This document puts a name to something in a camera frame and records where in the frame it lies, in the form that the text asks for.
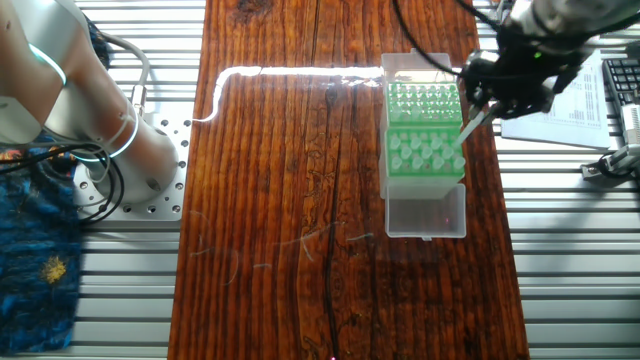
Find black base cable loops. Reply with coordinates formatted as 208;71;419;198
0;138;129;222

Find printed white paper sheet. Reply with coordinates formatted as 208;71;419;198
499;49;612;150

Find brown wooden board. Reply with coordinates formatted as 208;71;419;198
167;0;531;360

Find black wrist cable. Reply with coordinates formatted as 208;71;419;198
391;0;469;79

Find blue painted cloth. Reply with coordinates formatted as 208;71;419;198
0;12;112;355

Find aluminium post with foot bracket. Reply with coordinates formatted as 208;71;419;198
580;142;640;182

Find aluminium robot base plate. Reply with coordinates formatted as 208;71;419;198
73;113;190;223

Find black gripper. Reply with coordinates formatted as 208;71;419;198
462;29;586;121

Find black keyboard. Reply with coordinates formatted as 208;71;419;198
601;57;640;136

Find grey base cable with connector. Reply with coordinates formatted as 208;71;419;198
102;33;152;117

